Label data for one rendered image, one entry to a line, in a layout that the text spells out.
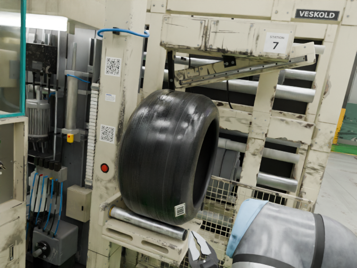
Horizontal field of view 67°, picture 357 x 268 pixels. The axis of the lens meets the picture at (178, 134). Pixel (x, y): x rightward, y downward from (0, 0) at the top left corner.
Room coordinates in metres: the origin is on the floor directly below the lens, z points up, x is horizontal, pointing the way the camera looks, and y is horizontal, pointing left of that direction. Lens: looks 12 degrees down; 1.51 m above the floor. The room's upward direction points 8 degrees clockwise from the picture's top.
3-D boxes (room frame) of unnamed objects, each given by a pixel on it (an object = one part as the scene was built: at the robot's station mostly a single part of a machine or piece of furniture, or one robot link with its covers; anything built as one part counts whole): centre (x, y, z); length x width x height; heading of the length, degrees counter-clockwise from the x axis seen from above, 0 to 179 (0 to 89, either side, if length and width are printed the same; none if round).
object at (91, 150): (1.21, 0.38, 1.19); 0.05 x 0.04 x 0.48; 162
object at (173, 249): (1.02, 0.08, 0.83); 0.36 x 0.09 x 0.06; 72
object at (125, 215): (1.02, 0.08, 0.90); 0.35 x 0.05 x 0.05; 72
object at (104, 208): (1.21, 0.21, 0.90); 0.40 x 0.03 x 0.10; 162
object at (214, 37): (1.39, -0.17, 1.71); 0.61 x 0.25 x 0.15; 72
